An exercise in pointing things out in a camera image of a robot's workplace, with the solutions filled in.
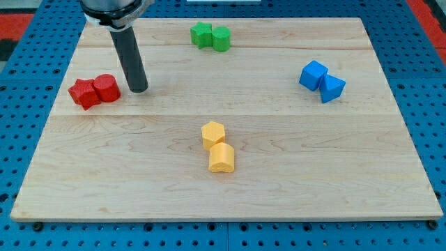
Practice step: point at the yellow heart block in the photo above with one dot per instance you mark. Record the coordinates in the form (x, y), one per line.
(221, 158)

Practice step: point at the wooden board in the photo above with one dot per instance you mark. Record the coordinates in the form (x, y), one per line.
(295, 122)

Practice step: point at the yellow hexagon block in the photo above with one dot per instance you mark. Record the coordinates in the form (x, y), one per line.
(212, 133)

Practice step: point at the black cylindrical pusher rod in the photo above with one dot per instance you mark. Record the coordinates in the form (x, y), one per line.
(129, 56)

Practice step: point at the red star block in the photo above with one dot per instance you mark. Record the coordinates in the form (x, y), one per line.
(83, 93)

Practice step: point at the green star block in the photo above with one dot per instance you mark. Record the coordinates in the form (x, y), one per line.
(201, 35)

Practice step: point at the green cylinder block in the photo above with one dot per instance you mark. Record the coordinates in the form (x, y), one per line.
(221, 37)

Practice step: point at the blue triangular prism block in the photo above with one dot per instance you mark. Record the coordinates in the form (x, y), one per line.
(330, 88)

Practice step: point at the red cylinder block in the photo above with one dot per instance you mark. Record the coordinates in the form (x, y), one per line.
(106, 87)

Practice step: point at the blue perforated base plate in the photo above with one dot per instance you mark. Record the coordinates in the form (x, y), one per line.
(35, 69)

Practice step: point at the blue cube block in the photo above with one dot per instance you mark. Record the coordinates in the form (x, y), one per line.
(312, 74)

